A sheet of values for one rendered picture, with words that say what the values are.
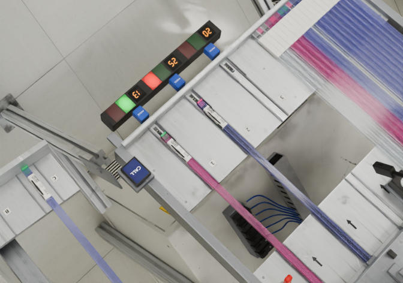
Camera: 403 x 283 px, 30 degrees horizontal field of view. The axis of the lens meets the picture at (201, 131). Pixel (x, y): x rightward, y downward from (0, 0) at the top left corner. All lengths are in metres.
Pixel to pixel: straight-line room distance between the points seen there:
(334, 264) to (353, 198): 0.15
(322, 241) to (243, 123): 0.30
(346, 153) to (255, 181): 0.31
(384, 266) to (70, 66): 1.18
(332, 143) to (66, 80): 0.81
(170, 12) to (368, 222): 1.11
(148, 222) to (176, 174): 0.37
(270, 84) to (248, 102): 0.07
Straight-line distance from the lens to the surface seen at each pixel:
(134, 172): 1.53
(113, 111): 1.64
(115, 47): 2.35
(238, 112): 1.64
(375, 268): 1.53
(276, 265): 1.55
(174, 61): 1.69
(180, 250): 1.86
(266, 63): 1.70
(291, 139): 1.97
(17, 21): 2.23
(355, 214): 1.61
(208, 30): 1.73
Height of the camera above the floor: 2.11
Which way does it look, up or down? 56 degrees down
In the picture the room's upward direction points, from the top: 109 degrees clockwise
